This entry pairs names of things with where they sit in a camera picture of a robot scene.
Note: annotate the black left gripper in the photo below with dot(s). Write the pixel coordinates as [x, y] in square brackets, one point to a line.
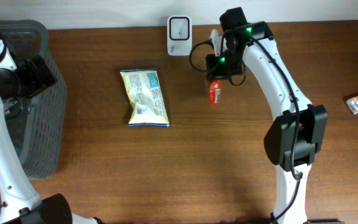
[38, 76]

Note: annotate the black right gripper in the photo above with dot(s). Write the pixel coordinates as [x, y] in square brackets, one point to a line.
[217, 72]

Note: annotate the red snack bag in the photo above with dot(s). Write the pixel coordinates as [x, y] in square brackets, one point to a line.
[214, 92]

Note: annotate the yellow snack bag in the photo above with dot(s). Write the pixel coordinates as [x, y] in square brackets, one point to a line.
[145, 96]

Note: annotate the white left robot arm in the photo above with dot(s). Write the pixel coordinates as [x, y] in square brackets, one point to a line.
[19, 201]

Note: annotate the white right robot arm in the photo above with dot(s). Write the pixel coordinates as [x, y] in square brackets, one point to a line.
[296, 134]

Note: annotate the white barcode scanner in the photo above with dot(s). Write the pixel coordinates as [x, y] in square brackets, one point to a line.
[179, 35]

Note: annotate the grey plastic basket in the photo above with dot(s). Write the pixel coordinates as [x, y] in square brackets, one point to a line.
[37, 132]

